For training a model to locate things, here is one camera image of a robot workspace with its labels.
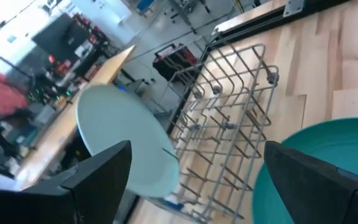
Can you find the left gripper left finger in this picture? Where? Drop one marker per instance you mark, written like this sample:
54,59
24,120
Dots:
89,193

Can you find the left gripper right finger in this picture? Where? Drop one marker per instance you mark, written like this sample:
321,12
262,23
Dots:
315,196

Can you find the green plate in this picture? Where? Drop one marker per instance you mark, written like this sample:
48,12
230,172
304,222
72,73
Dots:
337,143

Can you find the pale blue plate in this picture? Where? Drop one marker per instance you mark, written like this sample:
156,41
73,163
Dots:
120,124

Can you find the wooden background table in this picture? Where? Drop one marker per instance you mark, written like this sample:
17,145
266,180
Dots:
57,124

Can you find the black red tool case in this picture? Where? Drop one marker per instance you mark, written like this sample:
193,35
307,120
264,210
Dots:
172,62

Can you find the black monitor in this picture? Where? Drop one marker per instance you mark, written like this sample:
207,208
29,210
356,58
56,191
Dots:
61,37

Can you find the black aluminium table frame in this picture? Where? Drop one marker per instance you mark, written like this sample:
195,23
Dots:
259,21

